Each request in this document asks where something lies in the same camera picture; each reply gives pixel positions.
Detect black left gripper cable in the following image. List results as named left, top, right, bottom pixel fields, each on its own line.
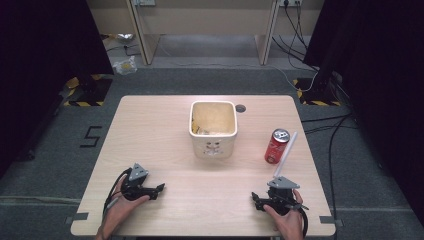
left=101, top=167, right=133, bottom=222

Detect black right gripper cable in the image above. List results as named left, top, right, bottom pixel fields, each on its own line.
left=293, top=199, right=310, bottom=239

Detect black curtain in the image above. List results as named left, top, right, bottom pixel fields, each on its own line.
left=302, top=0, right=424, bottom=228
left=0, top=0, right=115, bottom=179

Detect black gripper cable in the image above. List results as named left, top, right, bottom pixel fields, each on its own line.
left=101, top=167, right=133, bottom=222
left=293, top=199, right=310, bottom=239

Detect clear plastic bag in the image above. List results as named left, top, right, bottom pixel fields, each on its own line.
left=112, top=55, right=138, bottom=76

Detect yellow wrapper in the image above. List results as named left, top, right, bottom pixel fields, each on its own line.
left=191, top=120, right=214, bottom=136

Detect black stand base striped tape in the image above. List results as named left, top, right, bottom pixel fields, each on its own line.
left=292, top=77, right=344, bottom=107
left=62, top=73, right=114, bottom=108

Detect black floor cables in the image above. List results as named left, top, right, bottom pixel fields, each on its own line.
left=300, top=112, right=360, bottom=240

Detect white square bin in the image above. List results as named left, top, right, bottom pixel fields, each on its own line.
left=188, top=100, right=239, bottom=160

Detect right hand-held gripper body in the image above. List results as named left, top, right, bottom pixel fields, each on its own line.
left=265, top=175, right=310, bottom=216

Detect crumpled silver foil bag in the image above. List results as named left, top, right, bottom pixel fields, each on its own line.
left=114, top=32, right=135, bottom=43

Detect black wall cables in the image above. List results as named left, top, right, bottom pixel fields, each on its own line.
left=271, top=2, right=322, bottom=73

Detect red drink can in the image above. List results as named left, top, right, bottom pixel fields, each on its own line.
left=264, top=128, right=291, bottom=165

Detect grey tape piece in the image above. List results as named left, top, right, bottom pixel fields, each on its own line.
left=318, top=215, right=344, bottom=228
left=64, top=212, right=90, bottom=225

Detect person's left hand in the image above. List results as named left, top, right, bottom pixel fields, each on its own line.
left=99, top=175, right=151, bottom=235

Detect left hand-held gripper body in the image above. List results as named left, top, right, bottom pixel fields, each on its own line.
left=120, top=162, right=158, bottom=202

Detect white straw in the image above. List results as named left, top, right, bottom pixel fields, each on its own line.
left=272, top=130, right=299, bottom=179

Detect person's right hand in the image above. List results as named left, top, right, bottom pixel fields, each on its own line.
left=262, top=189, right=305, bottom=240

